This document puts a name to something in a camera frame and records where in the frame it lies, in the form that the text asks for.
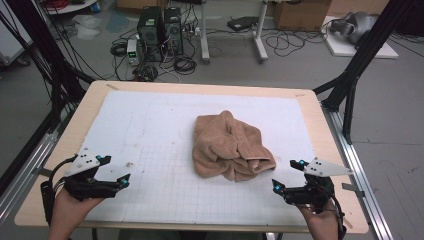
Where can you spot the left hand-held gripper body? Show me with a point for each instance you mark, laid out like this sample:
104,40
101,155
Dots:
81,164

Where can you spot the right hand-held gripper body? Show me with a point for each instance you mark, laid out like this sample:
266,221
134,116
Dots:
320,193

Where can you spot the brown towel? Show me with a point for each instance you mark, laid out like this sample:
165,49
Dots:
226,146

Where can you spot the person's right hand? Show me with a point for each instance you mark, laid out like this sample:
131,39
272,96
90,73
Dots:
321,223

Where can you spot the person's left hand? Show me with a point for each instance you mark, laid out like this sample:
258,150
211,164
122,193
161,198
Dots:
71,213

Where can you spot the wooden stick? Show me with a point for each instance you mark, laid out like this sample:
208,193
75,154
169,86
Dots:
348,222

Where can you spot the white grid mat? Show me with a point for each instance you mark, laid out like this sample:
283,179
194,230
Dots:
150,116

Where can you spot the white power supply unit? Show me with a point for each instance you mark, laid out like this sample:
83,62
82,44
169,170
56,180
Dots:
133,51

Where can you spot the white floor board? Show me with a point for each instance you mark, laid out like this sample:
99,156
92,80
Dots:
343,50

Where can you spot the black metal stand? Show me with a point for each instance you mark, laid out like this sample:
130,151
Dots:
40,43
366,46

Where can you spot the black computer tower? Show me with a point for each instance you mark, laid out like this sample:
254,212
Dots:
150,25
174,30

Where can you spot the large cardboard box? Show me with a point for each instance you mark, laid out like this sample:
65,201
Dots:
300,15

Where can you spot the black flat device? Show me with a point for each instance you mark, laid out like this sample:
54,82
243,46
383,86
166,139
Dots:
242,23

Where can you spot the grey rounded device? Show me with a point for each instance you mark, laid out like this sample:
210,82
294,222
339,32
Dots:
358,25

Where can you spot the round white table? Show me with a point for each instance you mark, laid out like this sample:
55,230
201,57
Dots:
73,7

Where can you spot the grey metal bracket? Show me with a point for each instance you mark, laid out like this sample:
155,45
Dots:
44,172
352,189

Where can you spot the aluminium rail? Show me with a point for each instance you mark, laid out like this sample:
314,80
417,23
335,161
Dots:
363,173
23,176

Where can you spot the white desk frame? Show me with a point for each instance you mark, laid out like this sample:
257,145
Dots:
205,33

